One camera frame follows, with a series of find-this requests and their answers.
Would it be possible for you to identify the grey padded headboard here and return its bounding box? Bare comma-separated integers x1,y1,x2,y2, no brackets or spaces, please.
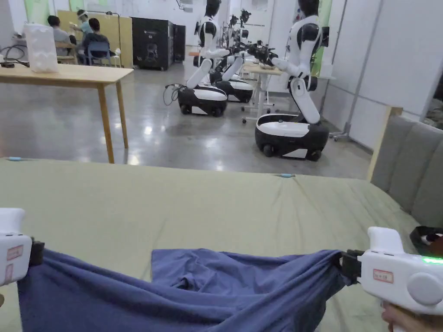
366,106,443,226

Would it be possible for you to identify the bed with pale green sheet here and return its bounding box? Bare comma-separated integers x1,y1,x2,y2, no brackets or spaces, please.
0,157,431,332

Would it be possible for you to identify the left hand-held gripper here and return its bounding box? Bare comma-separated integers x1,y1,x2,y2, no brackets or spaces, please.
0,207,45,287

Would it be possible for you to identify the black cabinet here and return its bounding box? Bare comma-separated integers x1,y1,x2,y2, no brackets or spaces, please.
131,17,186,72

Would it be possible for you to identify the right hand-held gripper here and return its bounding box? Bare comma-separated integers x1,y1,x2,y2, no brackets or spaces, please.
340,226,443,315

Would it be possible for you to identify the white wheeled desk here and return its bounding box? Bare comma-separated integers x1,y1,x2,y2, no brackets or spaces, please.
240,64,289,125

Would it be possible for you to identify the dark blue shirt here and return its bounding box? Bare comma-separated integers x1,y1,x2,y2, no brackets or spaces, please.
17,247,351,332

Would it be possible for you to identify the person's right hand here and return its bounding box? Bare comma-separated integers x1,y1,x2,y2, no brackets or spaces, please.
381,303,443,332

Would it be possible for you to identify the blue chair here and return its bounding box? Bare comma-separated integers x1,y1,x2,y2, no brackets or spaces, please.
86,43,121,68

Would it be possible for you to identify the light wooden table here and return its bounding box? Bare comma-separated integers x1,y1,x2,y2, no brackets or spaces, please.
0,22,135,164

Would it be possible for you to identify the white and black wheeled robot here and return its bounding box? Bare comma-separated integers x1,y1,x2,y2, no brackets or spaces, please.
247,0,330,162
207,10,256,104
177,0,231,117

